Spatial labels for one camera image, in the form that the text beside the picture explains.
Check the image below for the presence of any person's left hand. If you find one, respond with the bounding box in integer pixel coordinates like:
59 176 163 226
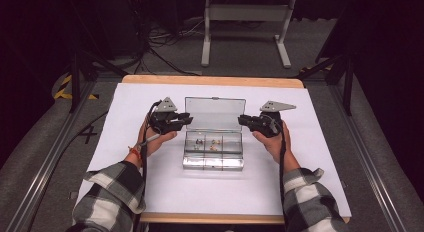
136 120 179 159

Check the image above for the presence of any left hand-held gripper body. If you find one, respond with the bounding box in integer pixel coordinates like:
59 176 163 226
148 97 183 135

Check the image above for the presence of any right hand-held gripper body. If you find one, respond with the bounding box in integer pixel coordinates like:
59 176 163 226
249 100 297 139

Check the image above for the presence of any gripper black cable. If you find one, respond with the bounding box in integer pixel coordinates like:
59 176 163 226
277 120 288 208
133 100 163 232

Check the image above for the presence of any clear plastic compartment box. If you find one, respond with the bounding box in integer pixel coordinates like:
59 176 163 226
182 96 247 172

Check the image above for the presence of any black metal stand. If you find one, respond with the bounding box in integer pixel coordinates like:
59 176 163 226
298 51 355 117
68 50 129 114

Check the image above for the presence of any aluminium floor rail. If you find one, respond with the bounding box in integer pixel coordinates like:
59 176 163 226
328 84 410 232
4 80 98 232

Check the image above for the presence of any long black floor cable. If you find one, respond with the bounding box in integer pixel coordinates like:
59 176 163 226
29 110 110 226

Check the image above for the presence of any white metal stand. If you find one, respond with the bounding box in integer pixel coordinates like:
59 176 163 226
200 0 297 69

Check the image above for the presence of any orange wrist band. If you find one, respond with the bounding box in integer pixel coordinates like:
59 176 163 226
128 145 143 160

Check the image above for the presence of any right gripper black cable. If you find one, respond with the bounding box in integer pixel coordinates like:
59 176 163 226
277 120 288 208

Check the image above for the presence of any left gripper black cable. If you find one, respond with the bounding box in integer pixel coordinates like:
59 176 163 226
133 100 163 232

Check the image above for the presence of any yellow black floor tape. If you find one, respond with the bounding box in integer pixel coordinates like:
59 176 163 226
53 73 100 101

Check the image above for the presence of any tangle of floor cables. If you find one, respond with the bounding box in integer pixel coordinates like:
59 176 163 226
133 18 205 77

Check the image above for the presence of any person's right hand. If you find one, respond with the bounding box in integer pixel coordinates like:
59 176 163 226
252 122 295 165

